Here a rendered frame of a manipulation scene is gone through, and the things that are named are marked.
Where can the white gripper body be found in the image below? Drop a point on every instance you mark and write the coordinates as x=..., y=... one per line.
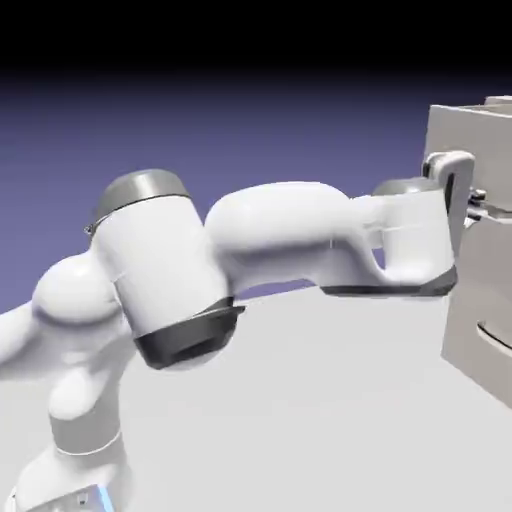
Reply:
x=462, y=176

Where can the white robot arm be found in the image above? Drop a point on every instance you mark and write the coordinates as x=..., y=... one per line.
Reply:
x=160, y=256

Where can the pale grey drawer front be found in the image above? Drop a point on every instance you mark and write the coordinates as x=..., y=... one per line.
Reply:
x=484, y=276
x=492, y=140

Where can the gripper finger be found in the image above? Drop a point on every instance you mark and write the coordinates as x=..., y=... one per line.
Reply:
x=474, y=216
x=478, y=195

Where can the pale grey cabinet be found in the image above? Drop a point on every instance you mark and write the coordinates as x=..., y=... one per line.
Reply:
x=480, y=280

